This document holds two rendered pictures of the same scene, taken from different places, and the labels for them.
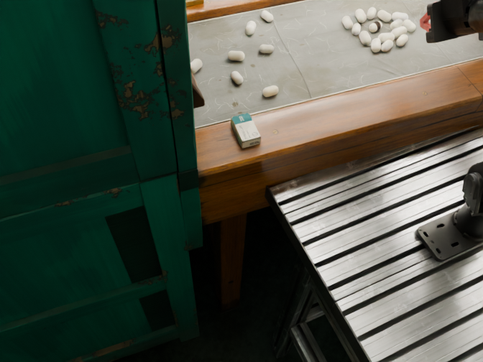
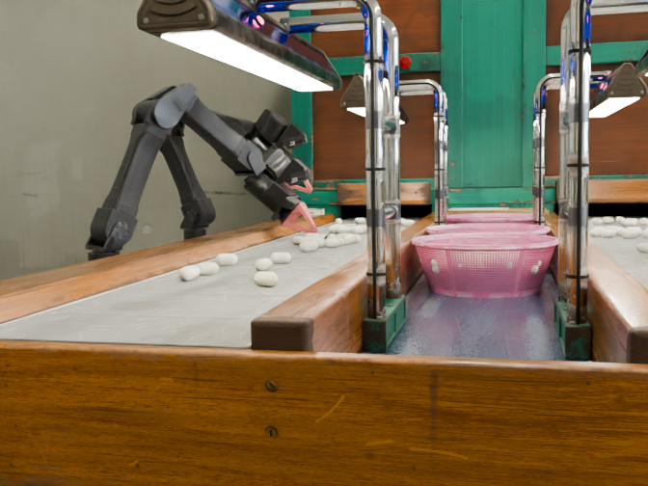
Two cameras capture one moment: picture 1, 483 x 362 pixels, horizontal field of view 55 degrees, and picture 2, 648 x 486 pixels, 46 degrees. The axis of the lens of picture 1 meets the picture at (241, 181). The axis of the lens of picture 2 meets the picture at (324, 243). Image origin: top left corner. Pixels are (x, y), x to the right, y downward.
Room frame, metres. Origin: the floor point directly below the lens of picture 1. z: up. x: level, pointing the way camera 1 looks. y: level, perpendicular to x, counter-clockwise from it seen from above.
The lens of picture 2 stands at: (1.99, -1.94, 0.90)
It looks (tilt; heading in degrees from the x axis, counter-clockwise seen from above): 5 degrees down; 126
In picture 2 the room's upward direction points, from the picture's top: 1 degrees counter-clockwise
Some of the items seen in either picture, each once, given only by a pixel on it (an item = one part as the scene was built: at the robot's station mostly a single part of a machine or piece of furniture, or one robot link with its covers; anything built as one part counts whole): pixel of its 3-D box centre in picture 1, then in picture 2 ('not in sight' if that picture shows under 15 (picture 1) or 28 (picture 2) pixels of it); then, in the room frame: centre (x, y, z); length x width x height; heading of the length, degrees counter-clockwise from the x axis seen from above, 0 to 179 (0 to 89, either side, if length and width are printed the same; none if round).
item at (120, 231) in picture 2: not in sight; (106, 236); (0.71, -0.94, 0.77); 0.09 x 0.06 x 0.06; 170
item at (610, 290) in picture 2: not in sight; (570, 263); (1.50, -0.46, 0.71); 1.81 x 0.05 x 0.11; 113
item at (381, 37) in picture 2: not in sight; (326, 171); (1.38, -1.09, 0.90); 0.20 x 0.19 x 0.45; 113
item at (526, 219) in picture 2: not in sight; (490, 232); (1.12, 0.04, 0.72); 0.27 x 0.27 x 0.10
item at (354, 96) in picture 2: not in sight; (379, 102); (0.93, -0.23, 1.08); 0.62 x 0.08 x 0.07; 113
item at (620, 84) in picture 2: not in sight; (607, 94); (1.44, -0.01, 1.08); 0.62 x 0.08 x 0.07; 113
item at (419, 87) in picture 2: not in sight; (410, 171); (1.00, -0.20, 0.90); 0.20 x 0.19 x 0.45; 113
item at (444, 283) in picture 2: not in sight; (483, 263); (1.40, -0.62, 0.72); 0.27 x 0.27 x 0.10
